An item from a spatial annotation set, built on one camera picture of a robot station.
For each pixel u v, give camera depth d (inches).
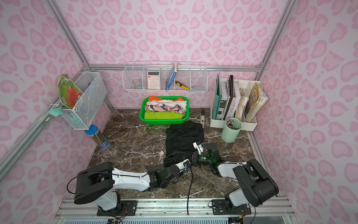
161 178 24.5
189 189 31.3
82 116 28.4
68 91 29.0
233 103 33.9
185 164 27.8
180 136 38.7
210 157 27.7
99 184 17.3
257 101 36.1
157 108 41.6
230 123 34.7
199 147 33.0
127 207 28.8
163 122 41.0
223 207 28.4
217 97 33.8
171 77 34.6
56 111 24.5
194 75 39.3
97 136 33.8
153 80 37.4
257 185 17.3
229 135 37.4
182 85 38.5
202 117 43.2
